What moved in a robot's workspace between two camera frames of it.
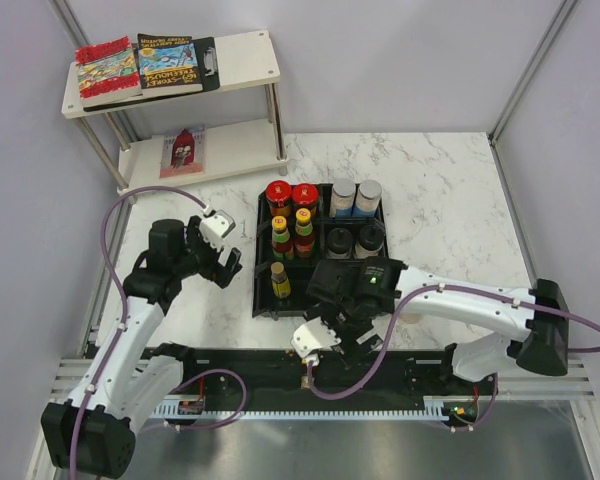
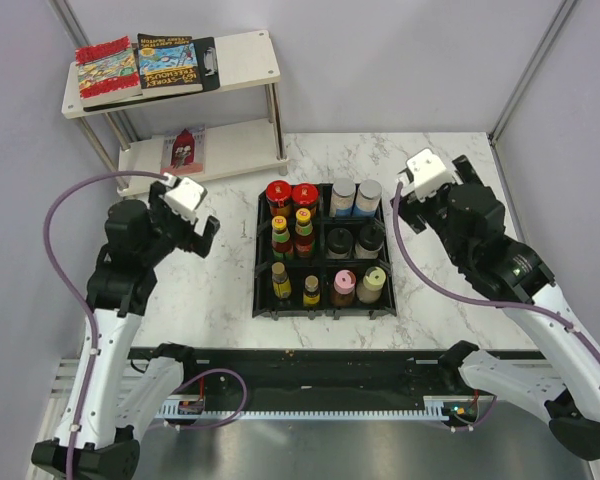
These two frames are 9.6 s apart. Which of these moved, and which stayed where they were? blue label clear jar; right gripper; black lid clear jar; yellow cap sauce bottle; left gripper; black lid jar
Moved: left gripper; right gripper
Stayed: blue label clear jar; yellow cap sauce bottle; black lid clear jar; black lid jar
